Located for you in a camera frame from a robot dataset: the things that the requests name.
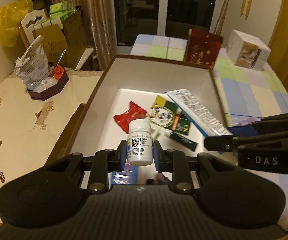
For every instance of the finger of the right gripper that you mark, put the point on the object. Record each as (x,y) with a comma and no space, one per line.
(243,129)
(220,143)

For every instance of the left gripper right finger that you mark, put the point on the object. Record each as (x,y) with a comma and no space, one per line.
(161,160)

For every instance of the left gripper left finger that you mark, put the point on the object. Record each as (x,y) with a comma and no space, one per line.
(119,157)

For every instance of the white printed tube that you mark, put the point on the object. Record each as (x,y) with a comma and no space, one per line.
(197,113)

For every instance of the white pill bottle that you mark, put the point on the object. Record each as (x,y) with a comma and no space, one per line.
(139,143)

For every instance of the green Mentholatum salve card pack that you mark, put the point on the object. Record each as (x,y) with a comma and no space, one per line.
(168,115)

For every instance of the red snack packet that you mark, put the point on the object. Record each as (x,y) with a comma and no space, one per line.
(134,112)

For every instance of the purple folded cloth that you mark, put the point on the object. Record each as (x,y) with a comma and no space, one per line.
(248,121)

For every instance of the blue white small packet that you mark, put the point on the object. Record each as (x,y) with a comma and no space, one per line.
(129,175)

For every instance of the dark green lip balm tube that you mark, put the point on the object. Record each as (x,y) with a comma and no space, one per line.
(180,139)

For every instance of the checked tablecloth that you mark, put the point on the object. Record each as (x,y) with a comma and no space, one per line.
(245,93)

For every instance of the large white storage box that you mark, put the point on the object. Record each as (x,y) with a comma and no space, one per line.
(132,78)

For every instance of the white cardboard box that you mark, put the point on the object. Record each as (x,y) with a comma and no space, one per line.
(247,51)

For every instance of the dark octagonal tray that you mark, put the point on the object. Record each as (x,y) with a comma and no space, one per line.
(51,86)

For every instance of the dark red gift box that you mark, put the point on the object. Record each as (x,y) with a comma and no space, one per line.
(202,48)

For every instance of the cartoon print cream cloth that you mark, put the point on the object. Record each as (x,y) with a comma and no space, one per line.
(30,128)

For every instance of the silver foil bag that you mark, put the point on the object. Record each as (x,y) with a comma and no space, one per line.
(33,67)

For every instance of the brown cardboard box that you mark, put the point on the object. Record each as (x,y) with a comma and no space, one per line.
(64,40)

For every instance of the green tissue packs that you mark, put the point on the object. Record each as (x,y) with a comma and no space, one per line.
(59,12)

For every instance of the white carved chair back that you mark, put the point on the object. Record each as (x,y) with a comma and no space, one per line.
(26,26)

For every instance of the beige curtain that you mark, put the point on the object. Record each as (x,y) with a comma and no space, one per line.
(99,29)

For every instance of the yellow plastic bag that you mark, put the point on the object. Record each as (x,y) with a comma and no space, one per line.
(10,16)

